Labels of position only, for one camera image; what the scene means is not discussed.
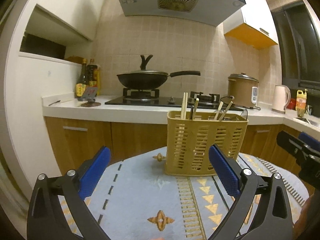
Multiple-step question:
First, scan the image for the black wok with lid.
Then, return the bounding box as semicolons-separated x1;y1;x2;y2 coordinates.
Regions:
117;55;201;90

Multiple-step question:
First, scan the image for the yellow oil bottle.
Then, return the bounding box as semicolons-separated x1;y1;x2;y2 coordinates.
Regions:
296;89;308;118

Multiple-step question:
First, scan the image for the black plastic spoon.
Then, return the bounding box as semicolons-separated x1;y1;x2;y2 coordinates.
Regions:
189;105;194;120

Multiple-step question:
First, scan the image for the dark window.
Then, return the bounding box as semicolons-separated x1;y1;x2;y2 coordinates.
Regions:
272;0;319;90

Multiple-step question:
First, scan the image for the white orange wall cabinet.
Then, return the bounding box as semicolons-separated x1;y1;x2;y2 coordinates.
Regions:
223;0;278;50

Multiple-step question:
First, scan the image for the white electric kettle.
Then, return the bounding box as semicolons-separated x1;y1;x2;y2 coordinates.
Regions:
272;85;291;114

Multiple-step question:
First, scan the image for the yellow sauce bottle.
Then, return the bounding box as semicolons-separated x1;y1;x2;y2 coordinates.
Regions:
97;65;101;96

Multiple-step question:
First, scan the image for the dark soy sauce bottle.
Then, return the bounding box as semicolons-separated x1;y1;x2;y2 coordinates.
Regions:
75;58;88;98

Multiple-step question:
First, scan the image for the brown rice cooker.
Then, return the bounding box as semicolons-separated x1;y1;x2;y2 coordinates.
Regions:
228;73;259;108

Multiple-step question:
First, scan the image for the red label sauce bottle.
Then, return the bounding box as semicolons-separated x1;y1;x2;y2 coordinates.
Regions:
87;59;98;88

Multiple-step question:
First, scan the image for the metal spatula on stand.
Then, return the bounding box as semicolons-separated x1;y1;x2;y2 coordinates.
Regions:
78;87;101;107

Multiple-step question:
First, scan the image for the patterned blue tablecloth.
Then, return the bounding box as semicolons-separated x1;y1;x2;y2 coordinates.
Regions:
56;146;309;240

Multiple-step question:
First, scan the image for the black gas stove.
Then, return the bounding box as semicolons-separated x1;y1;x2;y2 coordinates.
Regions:
104;88;245;112

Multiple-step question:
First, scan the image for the tan plastic utensil basket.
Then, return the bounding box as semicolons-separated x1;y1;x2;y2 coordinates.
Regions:
164;111;248;177

